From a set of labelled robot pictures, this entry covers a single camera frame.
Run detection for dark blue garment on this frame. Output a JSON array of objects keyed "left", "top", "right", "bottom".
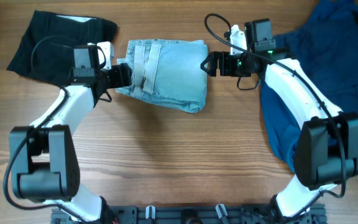
[{"left": 260, "top": 1, "right": 358, "bottom": 168}]

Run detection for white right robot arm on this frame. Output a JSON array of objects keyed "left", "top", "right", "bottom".
[{"left": 200, "top": 19, "right": 358, "bottom": 223}]

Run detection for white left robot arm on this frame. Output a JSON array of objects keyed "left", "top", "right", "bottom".
[{"left": 3, "top": 45, "right": 132, "bottom": 223}]

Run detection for folded black garment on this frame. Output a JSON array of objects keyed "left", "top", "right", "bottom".
[{"left": 7, "top": 11, "right": 117, "bottom": 86}]

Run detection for light blue denim shorts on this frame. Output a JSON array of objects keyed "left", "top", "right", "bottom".
[{"left": 116, "top": 39, "right": 208, "bottom": 113}]

